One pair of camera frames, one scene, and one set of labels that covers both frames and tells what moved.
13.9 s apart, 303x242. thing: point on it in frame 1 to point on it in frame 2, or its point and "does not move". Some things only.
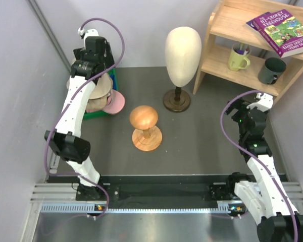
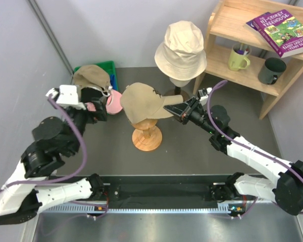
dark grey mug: (271, 68) does not move
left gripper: (106, 58) to (101, 114)
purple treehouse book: (286, 35) does not move
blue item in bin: (114, 81) does not move
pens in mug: (241, 51) does not move
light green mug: (238, 59) does not move
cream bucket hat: (103, 88) to (182, 56)
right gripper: (239, 104) to (189, 107)
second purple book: (251, 22) does not move
